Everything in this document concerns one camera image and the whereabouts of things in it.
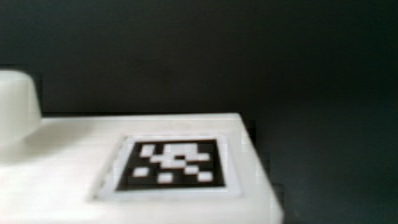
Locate white drawer tray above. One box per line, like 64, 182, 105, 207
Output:
0, 70, 285, 224

